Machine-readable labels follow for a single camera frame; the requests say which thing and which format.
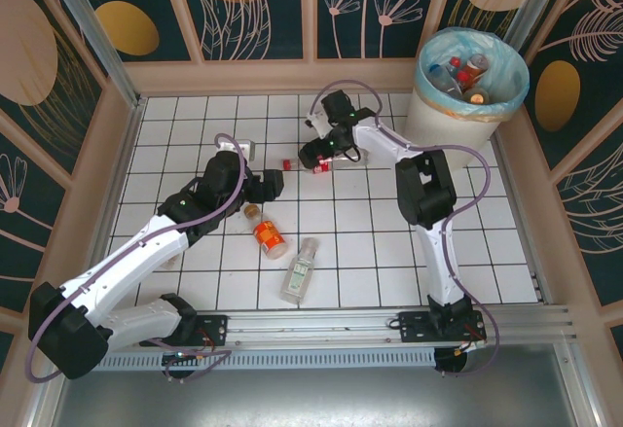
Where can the red-capped clear cola bottle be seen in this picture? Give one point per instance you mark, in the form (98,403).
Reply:
(322,169)

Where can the orange label bottle brown cap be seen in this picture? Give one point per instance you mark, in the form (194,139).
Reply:
(270,239)

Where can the white-capped clear water bottle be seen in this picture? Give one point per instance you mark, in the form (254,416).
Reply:
(440,79)

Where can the small clear bottle green label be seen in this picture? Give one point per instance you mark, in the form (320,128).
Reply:
(298,278)

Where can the brown drink bottle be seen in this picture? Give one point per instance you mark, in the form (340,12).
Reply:
(478,64)

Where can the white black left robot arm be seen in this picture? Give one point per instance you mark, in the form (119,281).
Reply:
(126,261)

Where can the white waste bin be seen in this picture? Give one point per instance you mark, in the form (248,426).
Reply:
(448,140)

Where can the light blue bin liner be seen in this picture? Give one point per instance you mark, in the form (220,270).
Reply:
(511,77)

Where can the small controller board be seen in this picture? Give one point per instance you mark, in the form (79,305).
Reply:
(469,346)
(182,356)

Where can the grey metal panel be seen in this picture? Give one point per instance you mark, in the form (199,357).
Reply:
(316,398)

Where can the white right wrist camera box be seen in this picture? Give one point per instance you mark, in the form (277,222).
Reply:
(318,123)

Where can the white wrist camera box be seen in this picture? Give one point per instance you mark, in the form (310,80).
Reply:
(243,149)
(318,123)

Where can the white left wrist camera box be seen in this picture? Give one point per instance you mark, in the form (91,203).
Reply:
(243,149)

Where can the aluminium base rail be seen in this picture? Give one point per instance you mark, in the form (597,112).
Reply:
(316,322)

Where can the aluminium frame post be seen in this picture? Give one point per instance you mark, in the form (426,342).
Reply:
(527,9)
(95,33)

